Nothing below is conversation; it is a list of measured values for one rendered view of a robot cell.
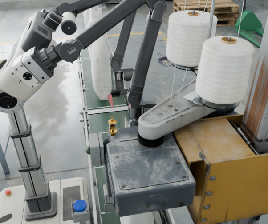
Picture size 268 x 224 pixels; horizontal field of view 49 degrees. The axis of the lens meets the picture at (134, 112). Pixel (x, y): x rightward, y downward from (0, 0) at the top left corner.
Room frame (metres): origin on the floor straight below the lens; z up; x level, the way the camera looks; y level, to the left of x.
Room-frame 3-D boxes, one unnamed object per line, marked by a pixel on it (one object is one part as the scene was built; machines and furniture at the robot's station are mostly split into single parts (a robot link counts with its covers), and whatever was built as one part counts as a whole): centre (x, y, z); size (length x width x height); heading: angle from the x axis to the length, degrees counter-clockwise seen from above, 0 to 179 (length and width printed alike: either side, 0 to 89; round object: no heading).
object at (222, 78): (0.75, -0.25, 1.61); 0.15 x 0.14 x 0.17; 11
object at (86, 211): (0.89, 0.25, 0.81); 0.08 x 0.08 x 0.06; 11
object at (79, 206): (0.89, 0.25, 0.84); 0.06 x 0.06 x 0.02
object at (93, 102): (3.52, 0.47, 0.34); 2.21 x 0.39 x 0.09; 11
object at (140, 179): (0.70, -0.03, 1.21); 0.30 x 0.25 x 0.30; 11
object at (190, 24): (1.00, -0.20, 1.61); 0.17 x 0.17 x 0.17
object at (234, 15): (6.63, -1.59, 0.22); 1.21 x 0.84 x 0.14; 101
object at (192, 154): (0.77, -0.17, 1.26); 0.22 x 0.05 x 0.16; 11
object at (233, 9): (6.60, -1.55, 0.36); 1.20 x 0.82 x 0.14; 97
